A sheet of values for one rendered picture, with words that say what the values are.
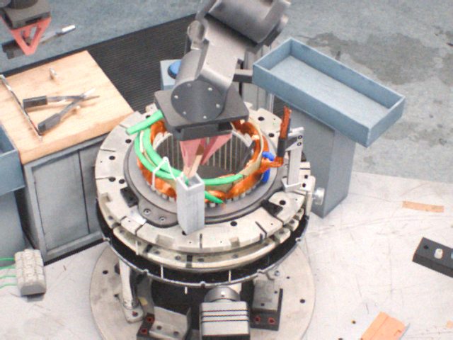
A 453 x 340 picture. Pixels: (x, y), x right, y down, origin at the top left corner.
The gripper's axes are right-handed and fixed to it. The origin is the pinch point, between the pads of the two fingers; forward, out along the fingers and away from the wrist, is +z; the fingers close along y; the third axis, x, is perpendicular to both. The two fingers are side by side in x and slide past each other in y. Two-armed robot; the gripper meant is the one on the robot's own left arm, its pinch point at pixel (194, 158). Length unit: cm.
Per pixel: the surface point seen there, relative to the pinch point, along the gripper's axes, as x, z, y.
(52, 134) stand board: 29.9, 20.0, -11.4
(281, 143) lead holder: 1.4, 1.3, 13.0
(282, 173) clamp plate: 6.5, 12.8, 17.6
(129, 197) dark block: 8.7, 14.6, -5.0
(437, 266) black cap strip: 2, 40, 52
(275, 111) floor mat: 129, 117, 88
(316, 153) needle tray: 24, 28, 35
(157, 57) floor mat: 171, 120, 60
